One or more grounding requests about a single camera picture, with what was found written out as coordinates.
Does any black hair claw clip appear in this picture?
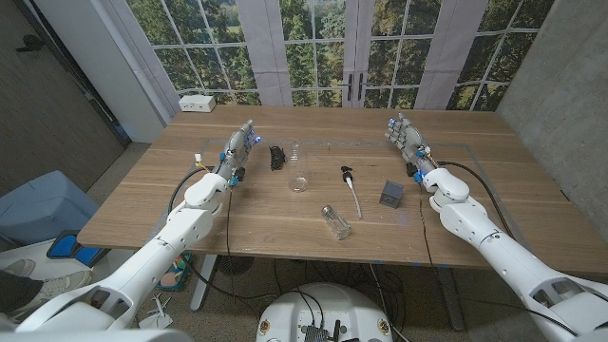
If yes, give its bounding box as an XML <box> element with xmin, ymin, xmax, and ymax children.
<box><xmin>268</xmin><ymin>144</ymin><xmax>287</xmax><ymax>172</ymax></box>

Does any white toy airplane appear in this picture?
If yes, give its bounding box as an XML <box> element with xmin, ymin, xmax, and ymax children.
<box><xmin>138</xmin><ymin>293</ymin><xmax>175</xmax><ymax>331</ymax></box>

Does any black door handle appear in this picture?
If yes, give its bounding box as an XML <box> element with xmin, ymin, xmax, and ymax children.
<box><xmin>15</xmin><ymin>33</ymin><xmax>48</xmax><ymax>53</ymax></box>

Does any black spray head white tube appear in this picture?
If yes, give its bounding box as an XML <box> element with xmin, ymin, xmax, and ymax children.
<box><xmin>339</xmin><ymin>165</ymin><xmax>363</xmax><ymax>219</ymax></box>

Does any grey cube speaker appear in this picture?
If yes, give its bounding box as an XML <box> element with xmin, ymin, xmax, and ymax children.
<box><xmin>378</xmin><ymin>180</ymin><xmax>405</xmax><ymax>209</ymax></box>

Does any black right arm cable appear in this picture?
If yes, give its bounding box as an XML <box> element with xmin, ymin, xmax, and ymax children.
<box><xmin>436</xmin><ymin>161</ymin><xmax>517</xmax><ymax>238</ymax></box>

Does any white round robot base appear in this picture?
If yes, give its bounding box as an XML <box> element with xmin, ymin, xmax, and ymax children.
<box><xmin>255</xmin><ymin>282</ymin><xmax>394</xmax><ymax>342</ymax></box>

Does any printed window backdrop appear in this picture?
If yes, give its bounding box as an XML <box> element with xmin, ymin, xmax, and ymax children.
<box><xmin>102</xmin><ymin>0</ymin><xmax>557</xmax><ymax>113</ymax></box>

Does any grey table leg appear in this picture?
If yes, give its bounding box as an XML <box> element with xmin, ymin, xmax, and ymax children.
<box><xmin>436</xmin><ymin>267</ymin><xmax>466</xmax><ymax>333</ymax></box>

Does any white table leg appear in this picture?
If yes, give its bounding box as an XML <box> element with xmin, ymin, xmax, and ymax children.
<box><xmin>190</xmin><ymin>254</ymin><xmax>219</xmax><ymax>314</ymax></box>

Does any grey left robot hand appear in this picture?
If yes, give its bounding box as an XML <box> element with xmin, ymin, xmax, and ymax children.
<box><xmin>214</xmin><ymin>119</ymin><xmax>262</xmax><ymax>180</ymax></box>

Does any white power strip box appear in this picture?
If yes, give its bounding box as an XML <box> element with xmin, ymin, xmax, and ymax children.
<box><xmin>178</xmin><ymin>94</ymin><xmax>217</xmax><ymax>114</ymax></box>

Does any dark trouser leg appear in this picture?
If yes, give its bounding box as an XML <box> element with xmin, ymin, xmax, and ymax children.
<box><xmin>0</xmin><ymin>270</ymin><xmax>44</xmax><ymax>314</ymax></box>

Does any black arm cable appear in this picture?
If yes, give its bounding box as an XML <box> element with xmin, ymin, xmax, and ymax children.
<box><xmin>436</xmin><ymin>161</ymin><xmax>517</xmax><ymax>238</ymax></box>
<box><xmin>166</xmin><ymin>165</ymin><xmax>215</xmax><ymax>215</ymax></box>

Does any white robot torso shell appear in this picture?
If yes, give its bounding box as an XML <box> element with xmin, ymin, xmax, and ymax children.
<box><xmin>0</xmin><ymin>328</ymin><xmax>194</xmax><ymax>342</ymax></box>

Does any blue and black foot pedal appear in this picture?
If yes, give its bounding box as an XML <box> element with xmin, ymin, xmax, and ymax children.
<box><xmin>46</xmin><ymin>230</ymin><xmax>111</xmax><ymax>268</ymax></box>

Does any blue-grey plastic bin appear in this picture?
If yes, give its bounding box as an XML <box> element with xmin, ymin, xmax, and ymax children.
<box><xmin>0</xmin><ymin>170</ymin><xmax>101</xmax><ymax>248</ymax></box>

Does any small clear glass jar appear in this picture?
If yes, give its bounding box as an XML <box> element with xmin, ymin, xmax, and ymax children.
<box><xmin>320</xmin><ymin>204</ymin><xmax>352</xmax><ymax>241</ymax></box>

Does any teal toy basket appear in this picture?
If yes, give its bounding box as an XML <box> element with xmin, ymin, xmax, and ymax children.
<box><xmin>154</xmin><ymin>251</ymin><xmax>194</xmax><ymax>292</ymax></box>

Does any dark wooden door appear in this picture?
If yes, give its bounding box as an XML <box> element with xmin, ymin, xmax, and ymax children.
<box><xmin>0</xmin><ymin>0</ymin><xmax>132</xmax><ymax>196</ymax></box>

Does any clear plastic spray bottle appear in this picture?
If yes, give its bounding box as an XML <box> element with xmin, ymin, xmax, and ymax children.
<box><xmin>287</xmin><ymin>141</ymin><xmax>310</xmax><ymax>194</ymax></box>

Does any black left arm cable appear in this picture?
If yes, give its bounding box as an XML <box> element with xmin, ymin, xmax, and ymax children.
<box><xmin>166</xmin><ymin>165</ymin><xmax>215</xmax><ymax>215</ymax></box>

